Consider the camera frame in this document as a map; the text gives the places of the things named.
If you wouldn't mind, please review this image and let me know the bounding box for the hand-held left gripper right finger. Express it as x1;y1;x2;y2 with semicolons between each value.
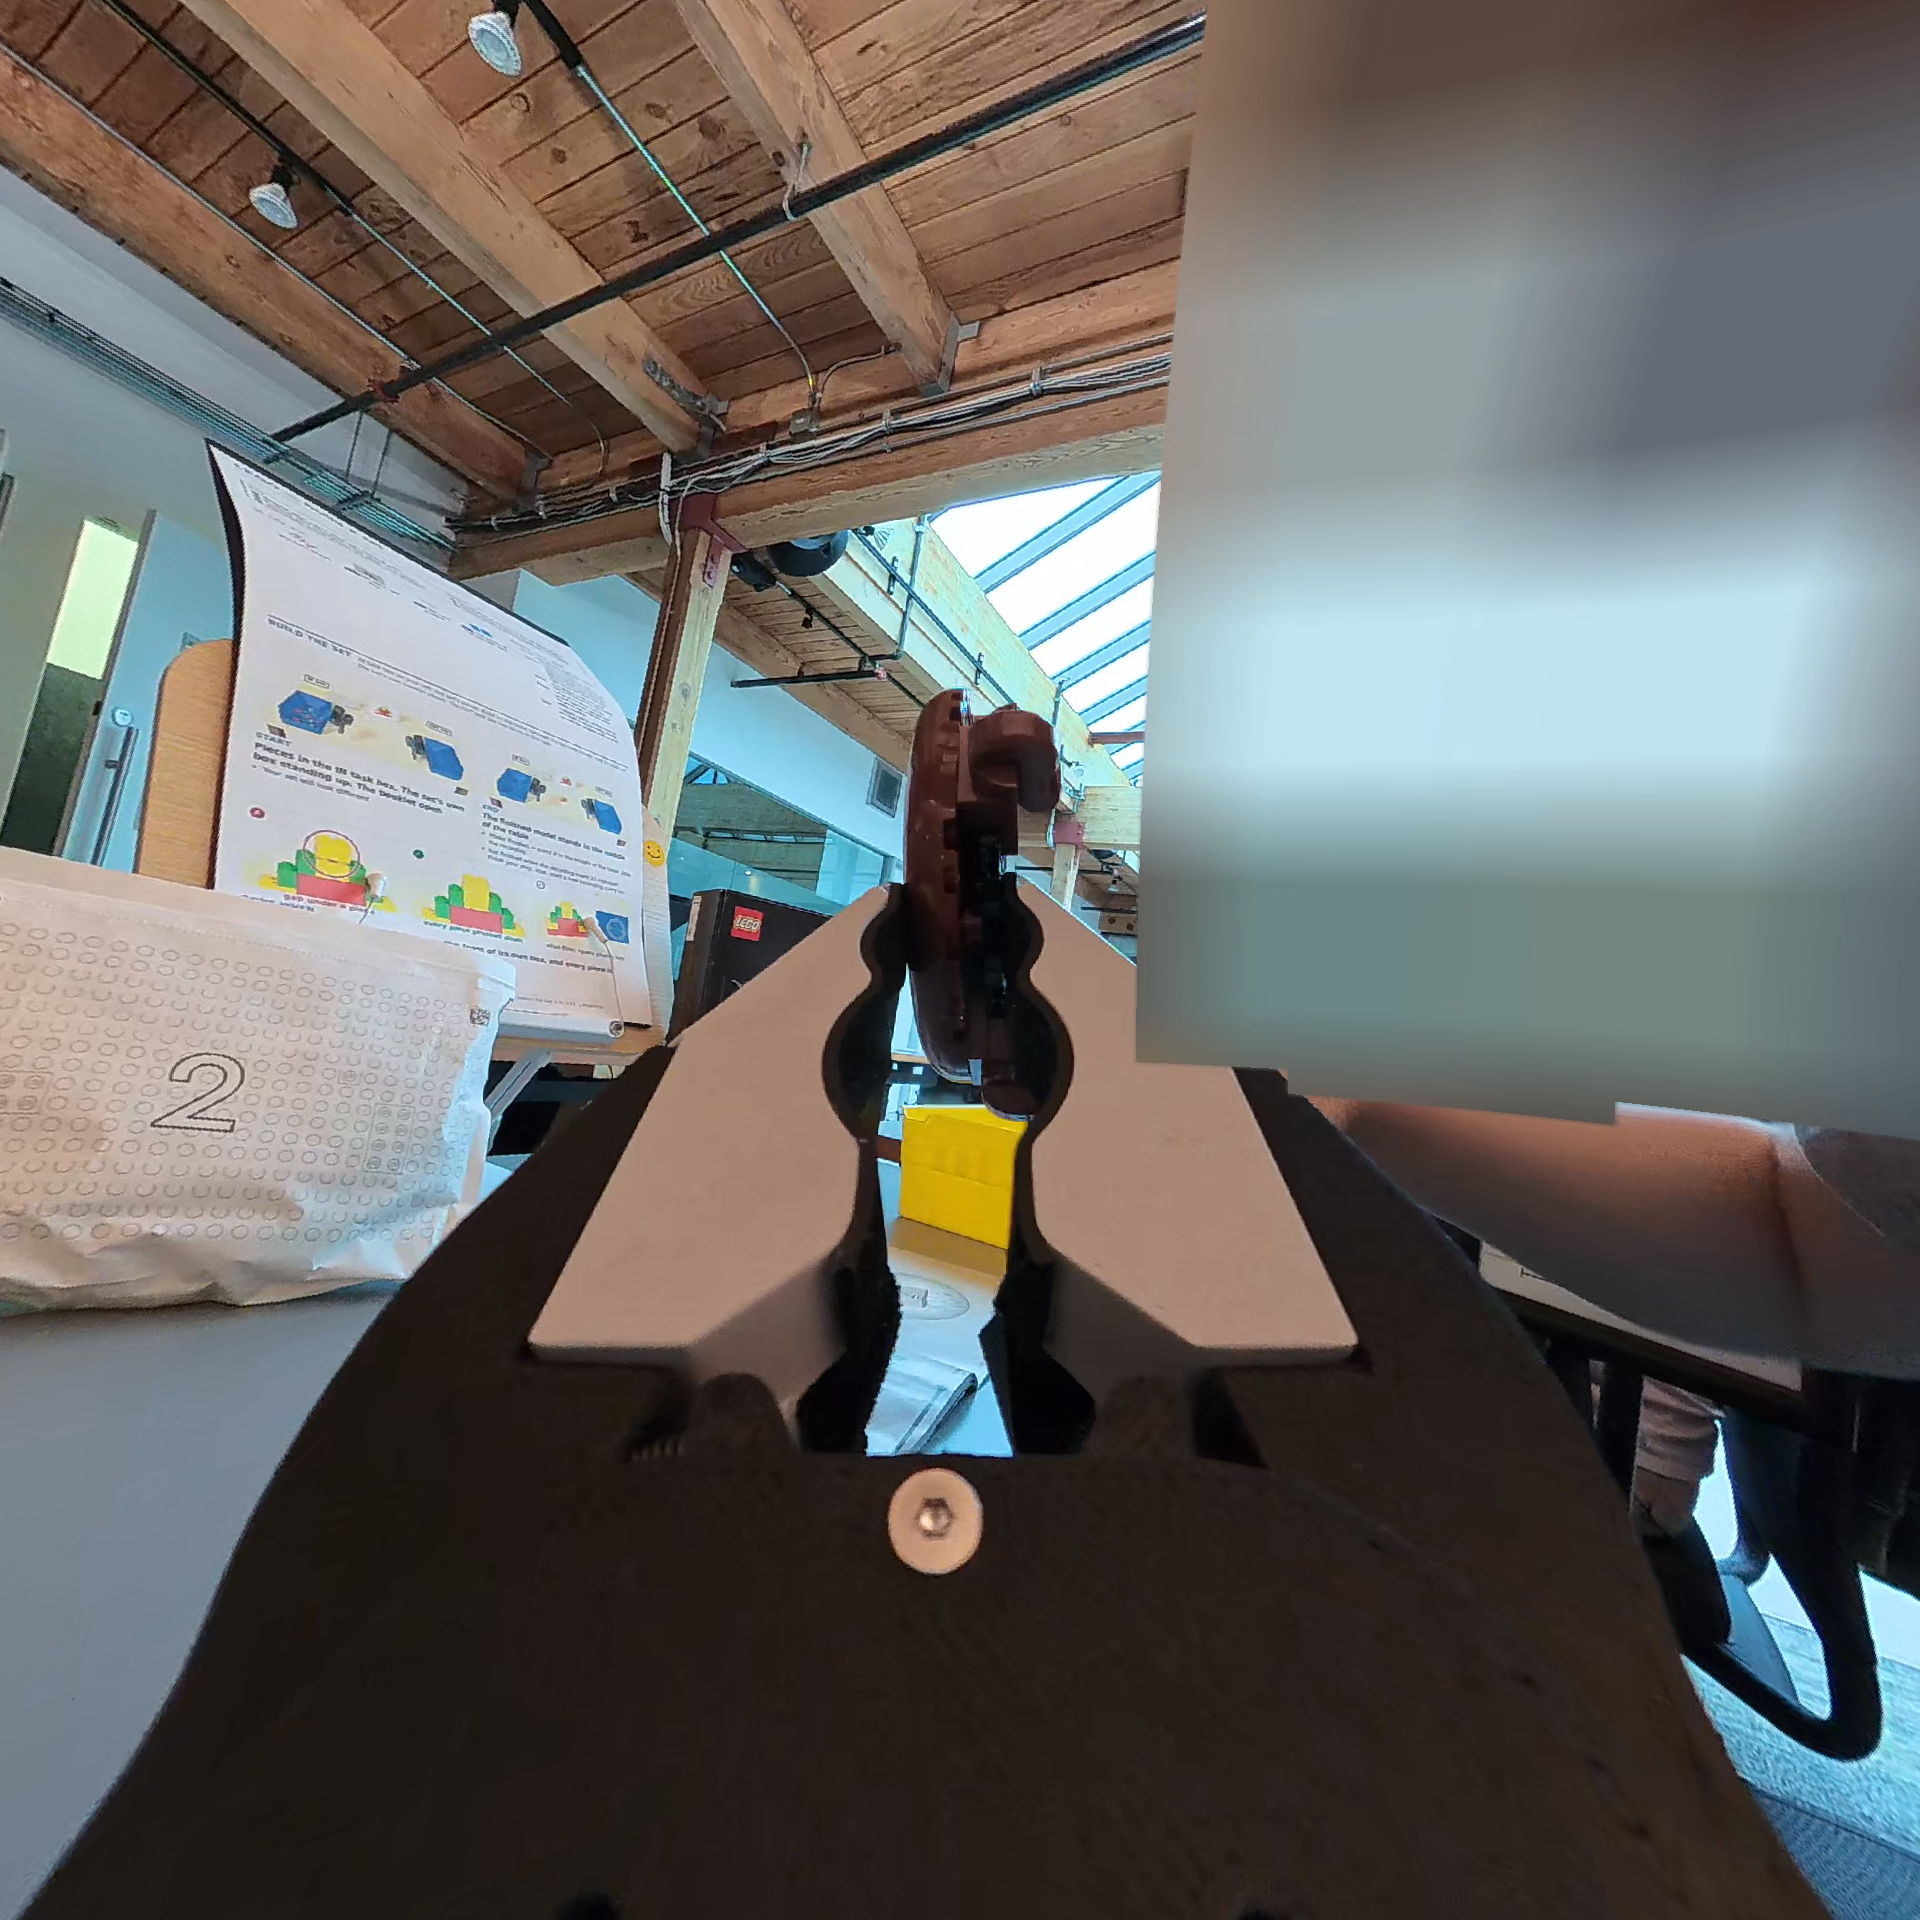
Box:
984;901;1361;1453

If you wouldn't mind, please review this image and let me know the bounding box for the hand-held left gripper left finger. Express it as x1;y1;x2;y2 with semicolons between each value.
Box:
528;884;906;1453

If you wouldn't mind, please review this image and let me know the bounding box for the round brown brick assembly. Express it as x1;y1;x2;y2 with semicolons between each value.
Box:
903;690;1061;1120

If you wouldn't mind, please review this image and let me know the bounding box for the person's right forearm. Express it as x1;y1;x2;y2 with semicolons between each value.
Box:
1319;1101;1847;1359

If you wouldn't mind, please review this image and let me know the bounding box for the yellow Lego brick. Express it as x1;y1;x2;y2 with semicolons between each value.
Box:
897;1101;1031;1250

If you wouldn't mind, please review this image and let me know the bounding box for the black toy box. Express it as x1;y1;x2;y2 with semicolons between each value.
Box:
671;888;837;1040

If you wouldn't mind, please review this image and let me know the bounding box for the white instruction booklet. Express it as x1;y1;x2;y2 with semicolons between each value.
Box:
872;1265;1011;1456

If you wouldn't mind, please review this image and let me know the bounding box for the white numbered paper bag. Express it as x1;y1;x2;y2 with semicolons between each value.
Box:
0;847;519;1310

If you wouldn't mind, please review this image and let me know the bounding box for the white instruction poster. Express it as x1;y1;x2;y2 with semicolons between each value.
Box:
210;441;677;1040

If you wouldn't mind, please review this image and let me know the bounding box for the wooden poster board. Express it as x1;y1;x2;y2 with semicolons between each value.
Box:
136;637;240;886

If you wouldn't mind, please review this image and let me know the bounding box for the person's grey printed shirt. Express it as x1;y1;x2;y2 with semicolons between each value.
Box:
1777;1117;1920;1368

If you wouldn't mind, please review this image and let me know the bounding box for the black office chair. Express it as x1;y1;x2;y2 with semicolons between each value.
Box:
1500;1276;1887;1760

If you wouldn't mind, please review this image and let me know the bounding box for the glass door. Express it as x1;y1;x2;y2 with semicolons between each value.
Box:
0;510;154;873

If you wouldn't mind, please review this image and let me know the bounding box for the black ceiling pipe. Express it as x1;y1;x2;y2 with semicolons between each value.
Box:
269;16;1210;442

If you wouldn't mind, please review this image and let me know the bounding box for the wooden support post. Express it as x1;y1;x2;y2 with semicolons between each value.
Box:
639;502;737;886

